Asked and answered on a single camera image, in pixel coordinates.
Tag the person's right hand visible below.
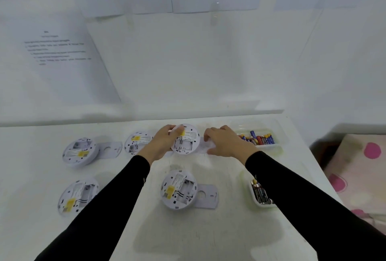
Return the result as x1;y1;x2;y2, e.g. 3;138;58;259
203;125;260;166

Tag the person's left hand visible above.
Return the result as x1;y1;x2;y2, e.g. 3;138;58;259
137;124;185;166

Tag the mounting plate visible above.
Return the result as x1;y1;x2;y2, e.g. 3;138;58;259
194;184;220;210
197;140;218;154
96;141;123;159

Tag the white round smoke detector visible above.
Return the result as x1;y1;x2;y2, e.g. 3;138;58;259
62;138;99;168
169;123;201;155
124;131;154;156
160;169;198;211
57;178;100;217

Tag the person's right forearm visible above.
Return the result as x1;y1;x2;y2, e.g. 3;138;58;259
244;149;386;261

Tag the person's left forearm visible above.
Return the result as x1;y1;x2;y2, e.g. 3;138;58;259
35;154;151;261

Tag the clear plastic container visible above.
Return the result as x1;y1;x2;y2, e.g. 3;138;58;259
240;169;278;210
232;119;287;153

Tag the white paper with text lines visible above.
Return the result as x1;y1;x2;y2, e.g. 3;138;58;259
6;13;122;105

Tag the pink dotted pillow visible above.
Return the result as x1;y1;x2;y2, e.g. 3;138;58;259
324;133;386;219

